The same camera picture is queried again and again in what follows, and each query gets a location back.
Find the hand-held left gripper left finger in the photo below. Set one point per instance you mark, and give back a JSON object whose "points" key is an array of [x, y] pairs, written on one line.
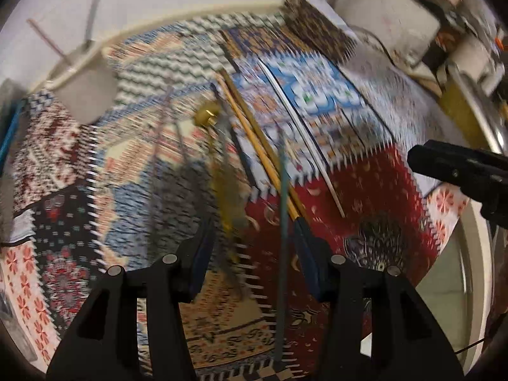
{"points": [[203, 246]]}

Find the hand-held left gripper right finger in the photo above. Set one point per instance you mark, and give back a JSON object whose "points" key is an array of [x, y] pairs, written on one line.
{"points": [[307, 254]]}

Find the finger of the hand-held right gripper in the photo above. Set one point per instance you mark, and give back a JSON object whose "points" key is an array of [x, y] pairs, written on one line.
{"points": [[444, 162]]}

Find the teal chopstick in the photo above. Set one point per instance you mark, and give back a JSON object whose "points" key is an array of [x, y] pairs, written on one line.
{"points": [[282, 226]]}

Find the white chopstick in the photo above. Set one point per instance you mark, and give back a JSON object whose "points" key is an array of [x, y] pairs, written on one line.
{"points": [[334, 198]]}

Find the dark chopstick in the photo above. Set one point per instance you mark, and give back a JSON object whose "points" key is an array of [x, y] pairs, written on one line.
{"points": [[239, 147]]}

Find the yellow wooden chopstick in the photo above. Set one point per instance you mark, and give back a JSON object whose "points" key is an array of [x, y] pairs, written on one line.
{"points": [[264, 143], [254, 143]]}

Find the gold spoon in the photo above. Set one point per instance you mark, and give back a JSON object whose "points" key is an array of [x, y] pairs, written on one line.
{"points": [[206, 116]]}

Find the white cup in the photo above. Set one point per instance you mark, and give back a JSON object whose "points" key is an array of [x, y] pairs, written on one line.
{"points": [[85, 91]]}

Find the pink chopstick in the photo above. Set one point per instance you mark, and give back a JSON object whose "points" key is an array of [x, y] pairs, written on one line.
{"points": [[45, 37]]}

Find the grey chopstick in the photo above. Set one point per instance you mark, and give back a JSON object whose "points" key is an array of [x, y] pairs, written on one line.
{"points": [[94, 8]]}

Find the metal tube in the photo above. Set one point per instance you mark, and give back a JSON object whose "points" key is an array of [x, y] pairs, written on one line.
{"points": [[476, 103]]}

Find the patterned patchwork tablecloth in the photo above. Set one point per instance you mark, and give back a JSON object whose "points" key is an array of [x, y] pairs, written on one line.
{"points": [[349, 190]]}

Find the white bag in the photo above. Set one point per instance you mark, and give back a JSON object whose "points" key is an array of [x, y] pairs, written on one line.
{"points": [[385, 16]]}

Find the patterned paper bag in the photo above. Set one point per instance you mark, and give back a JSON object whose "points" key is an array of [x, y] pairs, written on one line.
{"points": [[317, 24]]}

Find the blue stick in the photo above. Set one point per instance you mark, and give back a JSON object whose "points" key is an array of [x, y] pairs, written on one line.
{"points": [[12, 131]]}

